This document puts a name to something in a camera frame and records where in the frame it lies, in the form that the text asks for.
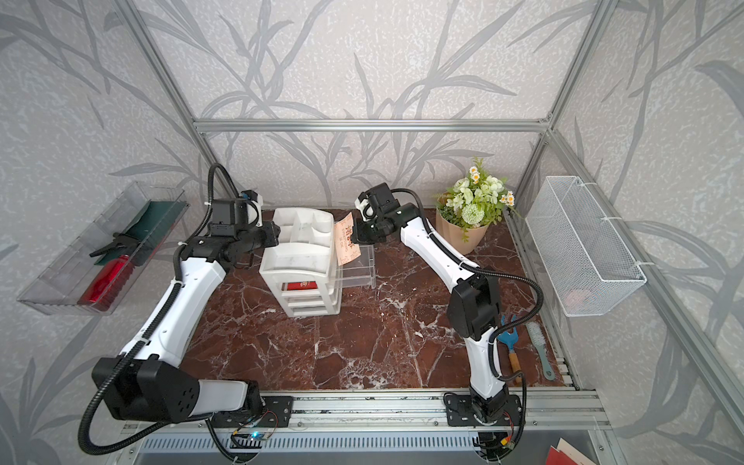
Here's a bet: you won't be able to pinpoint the red item in lower drawer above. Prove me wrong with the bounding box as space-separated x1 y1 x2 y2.
283 281 318 292

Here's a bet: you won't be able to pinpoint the blue garden hand rake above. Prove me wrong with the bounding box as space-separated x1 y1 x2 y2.
497 329 522 386

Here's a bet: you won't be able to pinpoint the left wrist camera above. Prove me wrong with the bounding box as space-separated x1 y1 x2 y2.
240 190 263 227

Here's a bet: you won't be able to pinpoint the pink postcard red characters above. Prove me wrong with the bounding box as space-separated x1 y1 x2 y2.
333 213 362 267

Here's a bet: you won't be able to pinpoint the white plastic drawer organizer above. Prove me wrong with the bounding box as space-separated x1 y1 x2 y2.
260 207 342 318

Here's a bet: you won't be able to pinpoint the red brush in bin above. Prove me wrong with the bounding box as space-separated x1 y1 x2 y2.
77 255 135 312

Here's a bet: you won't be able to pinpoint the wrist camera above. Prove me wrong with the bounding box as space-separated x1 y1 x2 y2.
355 183 400 222
240 190 263 227

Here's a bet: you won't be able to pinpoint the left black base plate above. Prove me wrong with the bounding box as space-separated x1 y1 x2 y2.
212 395 295 429

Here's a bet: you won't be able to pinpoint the aluminium front rail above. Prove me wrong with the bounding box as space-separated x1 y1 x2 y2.
121 388 611 434

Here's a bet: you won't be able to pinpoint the white wire mesh basket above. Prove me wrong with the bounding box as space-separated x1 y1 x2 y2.
526 176 647 318

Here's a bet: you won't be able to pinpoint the red paper at corner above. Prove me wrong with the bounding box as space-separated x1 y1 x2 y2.
546 439 596 465

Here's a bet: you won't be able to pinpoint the clear plastic drawer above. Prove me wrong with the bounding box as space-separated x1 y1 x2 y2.
338 245 377 288

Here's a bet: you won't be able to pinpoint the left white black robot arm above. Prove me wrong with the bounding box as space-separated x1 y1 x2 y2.
77 163 280 455

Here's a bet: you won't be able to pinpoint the potted white flower plant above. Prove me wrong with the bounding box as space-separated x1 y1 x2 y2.
436 158 515 255

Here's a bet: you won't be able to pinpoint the clear plastic wall bin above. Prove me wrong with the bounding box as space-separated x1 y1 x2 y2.
17 181 189 315

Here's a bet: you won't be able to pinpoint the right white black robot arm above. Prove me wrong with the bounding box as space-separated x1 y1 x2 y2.
352 183 544 425

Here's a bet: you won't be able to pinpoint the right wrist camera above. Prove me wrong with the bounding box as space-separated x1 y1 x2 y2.
355 183 400 222

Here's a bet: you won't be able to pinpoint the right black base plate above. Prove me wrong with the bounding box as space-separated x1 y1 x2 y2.
443 393 523 427

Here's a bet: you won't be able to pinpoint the black clamp in bin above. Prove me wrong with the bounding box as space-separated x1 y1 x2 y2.
89 232 141 258

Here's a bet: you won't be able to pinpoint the green card in bin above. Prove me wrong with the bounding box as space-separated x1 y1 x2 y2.
95 201 188 267

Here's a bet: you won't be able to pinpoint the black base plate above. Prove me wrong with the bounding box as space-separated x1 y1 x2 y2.
443 393 523 427
212 395 295 429

